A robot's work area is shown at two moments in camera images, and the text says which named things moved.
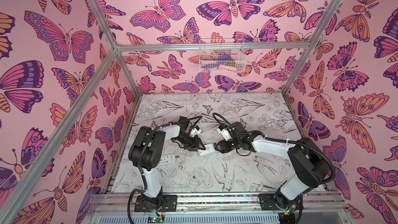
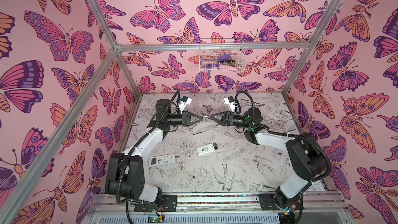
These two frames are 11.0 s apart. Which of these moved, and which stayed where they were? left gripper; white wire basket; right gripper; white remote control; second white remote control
Moved: left gripper; right gripper
Stayed: white remote control; second white remote control; white wire basket
